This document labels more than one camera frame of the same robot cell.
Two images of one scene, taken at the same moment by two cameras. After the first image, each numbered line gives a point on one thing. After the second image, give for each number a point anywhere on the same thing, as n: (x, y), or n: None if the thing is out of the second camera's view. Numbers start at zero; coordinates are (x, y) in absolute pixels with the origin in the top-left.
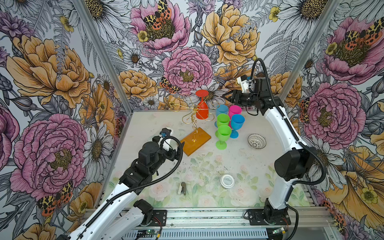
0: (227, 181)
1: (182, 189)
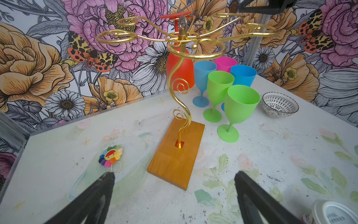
0: (328, 212)
1: None
